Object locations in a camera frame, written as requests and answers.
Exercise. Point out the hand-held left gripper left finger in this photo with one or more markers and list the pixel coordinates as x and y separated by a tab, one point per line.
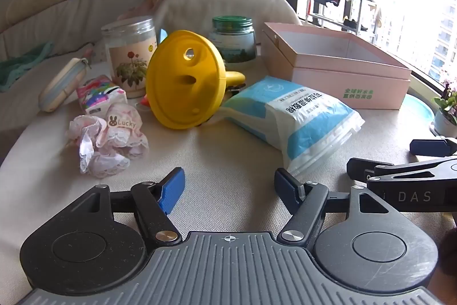
173	190

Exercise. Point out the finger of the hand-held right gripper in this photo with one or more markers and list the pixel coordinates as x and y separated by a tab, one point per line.
432	147
360	169

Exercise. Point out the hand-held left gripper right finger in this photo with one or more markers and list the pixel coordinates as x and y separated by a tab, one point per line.
285	187

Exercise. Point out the pink lace scrunchie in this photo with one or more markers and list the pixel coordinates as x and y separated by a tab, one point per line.
107	137

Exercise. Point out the pink cardboard box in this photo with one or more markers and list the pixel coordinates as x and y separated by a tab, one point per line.
350	83

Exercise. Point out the colourful tissue packet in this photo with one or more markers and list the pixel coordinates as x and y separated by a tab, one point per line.
100	92

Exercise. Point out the beige oval zip pouch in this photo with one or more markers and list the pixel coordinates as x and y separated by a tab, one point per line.
60	87

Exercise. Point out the person's right hand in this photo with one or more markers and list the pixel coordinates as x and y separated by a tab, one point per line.
449	253

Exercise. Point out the potted flowering plant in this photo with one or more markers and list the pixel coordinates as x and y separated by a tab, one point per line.
446	112

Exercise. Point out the blue round dish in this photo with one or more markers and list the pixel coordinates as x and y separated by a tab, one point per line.
419	108

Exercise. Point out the blue and white mask packet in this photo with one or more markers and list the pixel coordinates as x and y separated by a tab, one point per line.
285	112

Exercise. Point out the red packet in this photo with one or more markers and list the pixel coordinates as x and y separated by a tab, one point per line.
144	102

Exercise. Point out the yellow round plastic object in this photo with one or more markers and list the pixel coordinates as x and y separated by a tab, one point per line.
178	87

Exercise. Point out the clear jar with flower label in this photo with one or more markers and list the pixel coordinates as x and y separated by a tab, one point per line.
130	55

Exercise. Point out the glass jar with green lid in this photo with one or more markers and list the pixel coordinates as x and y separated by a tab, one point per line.
234	40

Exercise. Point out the metal shoe rack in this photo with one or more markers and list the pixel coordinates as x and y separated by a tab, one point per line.
339	8

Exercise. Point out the green cloth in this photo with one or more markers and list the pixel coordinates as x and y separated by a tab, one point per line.
21	65

